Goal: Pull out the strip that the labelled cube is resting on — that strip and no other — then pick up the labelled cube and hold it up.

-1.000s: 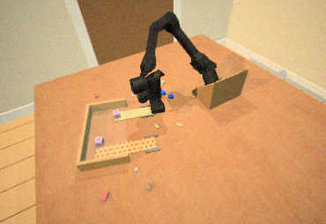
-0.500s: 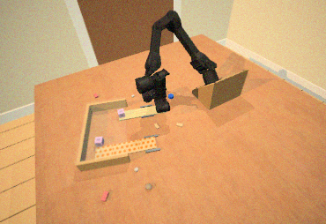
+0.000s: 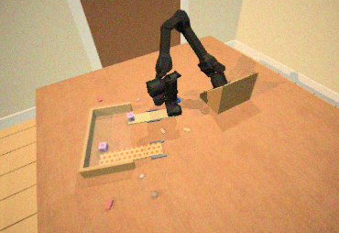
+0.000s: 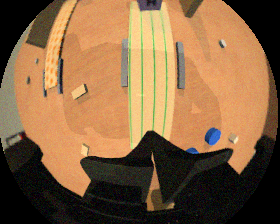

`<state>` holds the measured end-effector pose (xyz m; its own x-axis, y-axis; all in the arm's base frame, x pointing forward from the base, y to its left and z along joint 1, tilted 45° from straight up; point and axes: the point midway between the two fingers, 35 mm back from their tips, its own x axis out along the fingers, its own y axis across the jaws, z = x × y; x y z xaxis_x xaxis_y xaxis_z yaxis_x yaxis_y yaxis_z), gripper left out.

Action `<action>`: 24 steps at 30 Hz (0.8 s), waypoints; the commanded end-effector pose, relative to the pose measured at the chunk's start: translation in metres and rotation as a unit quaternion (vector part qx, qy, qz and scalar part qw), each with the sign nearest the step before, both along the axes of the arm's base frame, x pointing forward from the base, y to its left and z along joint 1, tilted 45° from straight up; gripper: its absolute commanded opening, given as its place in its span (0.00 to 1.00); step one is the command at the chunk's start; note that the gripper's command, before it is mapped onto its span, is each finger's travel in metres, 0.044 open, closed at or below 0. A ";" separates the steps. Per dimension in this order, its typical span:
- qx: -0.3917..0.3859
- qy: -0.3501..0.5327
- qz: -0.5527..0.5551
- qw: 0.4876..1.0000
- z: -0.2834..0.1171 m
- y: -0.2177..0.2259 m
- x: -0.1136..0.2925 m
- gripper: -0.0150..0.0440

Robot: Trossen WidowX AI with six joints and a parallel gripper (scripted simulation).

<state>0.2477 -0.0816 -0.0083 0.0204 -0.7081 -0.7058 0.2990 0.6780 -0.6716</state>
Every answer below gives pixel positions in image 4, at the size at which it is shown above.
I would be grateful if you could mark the pale yellow strip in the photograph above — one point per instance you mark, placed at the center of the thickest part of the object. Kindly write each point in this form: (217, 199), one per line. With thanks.
(151, 76)

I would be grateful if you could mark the blue short cylinder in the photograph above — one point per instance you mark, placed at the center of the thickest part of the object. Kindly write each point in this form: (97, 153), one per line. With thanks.
(212, 136)
(191, 150)

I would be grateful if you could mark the orange flat strip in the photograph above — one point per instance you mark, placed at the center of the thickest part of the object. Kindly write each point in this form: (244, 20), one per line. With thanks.
(56, 42)

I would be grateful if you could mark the pink labelled cube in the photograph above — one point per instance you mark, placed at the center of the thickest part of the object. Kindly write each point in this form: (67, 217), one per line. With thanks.
(146, 5)

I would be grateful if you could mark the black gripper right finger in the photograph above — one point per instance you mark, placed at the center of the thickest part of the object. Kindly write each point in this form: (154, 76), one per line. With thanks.
(175, 167)

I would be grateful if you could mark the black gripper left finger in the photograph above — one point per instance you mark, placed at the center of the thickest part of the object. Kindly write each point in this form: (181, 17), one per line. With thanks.
(133, 170)

